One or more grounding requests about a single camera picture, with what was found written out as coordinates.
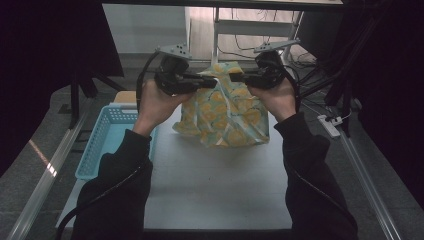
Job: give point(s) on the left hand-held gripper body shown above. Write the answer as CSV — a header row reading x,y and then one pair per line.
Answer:
x,y
171,76

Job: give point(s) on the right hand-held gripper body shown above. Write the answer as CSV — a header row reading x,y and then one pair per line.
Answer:
x,y
270,73

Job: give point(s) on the yellow patterned cloth bag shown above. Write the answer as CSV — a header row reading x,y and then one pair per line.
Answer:
x,y
226,113

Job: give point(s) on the light blue perforated plastic basket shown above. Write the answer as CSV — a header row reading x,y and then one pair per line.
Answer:
x,y
106,140

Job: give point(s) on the person's right hand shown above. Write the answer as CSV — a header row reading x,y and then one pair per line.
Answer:
x,y
280,100

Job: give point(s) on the person's left hand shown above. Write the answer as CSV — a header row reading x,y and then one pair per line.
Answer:
x,y
156,106

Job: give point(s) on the white-legged desk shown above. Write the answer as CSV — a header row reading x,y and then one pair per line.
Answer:
x,y
243,28

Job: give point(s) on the wooden table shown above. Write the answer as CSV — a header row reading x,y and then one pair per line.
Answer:
x,y
125,97

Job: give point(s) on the black metal stand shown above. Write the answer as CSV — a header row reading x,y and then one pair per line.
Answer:
x,y
346,83
75,100

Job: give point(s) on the white power strip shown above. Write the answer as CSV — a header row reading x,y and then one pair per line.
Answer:
x,y
328,126

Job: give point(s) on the black curtain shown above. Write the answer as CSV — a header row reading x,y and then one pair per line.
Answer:
x,y
33,50
396,83

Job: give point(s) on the aluminium rail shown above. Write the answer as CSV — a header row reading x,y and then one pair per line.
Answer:
x,y
370,186
43,186

